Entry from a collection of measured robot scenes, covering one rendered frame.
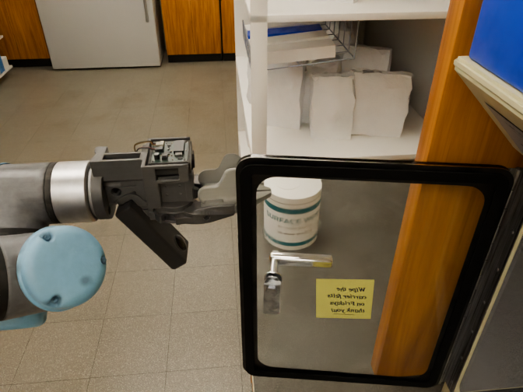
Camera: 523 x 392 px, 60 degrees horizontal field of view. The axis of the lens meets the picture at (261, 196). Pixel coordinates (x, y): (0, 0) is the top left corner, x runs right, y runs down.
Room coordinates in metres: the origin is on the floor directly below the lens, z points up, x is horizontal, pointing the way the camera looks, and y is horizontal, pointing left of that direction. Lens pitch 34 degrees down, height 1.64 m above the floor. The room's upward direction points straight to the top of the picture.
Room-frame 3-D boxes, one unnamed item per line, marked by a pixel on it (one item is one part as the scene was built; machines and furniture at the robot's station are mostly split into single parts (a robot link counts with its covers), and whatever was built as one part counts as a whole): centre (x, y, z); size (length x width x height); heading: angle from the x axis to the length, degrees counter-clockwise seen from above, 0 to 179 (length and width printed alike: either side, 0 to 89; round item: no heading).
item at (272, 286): (0.42, -0.01, 1.18); 0.02 x 0.02 x 0.06; 85
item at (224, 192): (0.46, 0.03, 1.33); 0.09 x 0.03 x 0.06; 96
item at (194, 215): (0.45, 0.08, 1.31); 0.09 x 0.05 x 0.02; 96
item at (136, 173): (0.47, 0.14, 1.34); 0.12 x 0.08 x 0.09; 96
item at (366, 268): (0.43, -0.12, 1.19); 0.30 x 0.01 x 0.40; 85
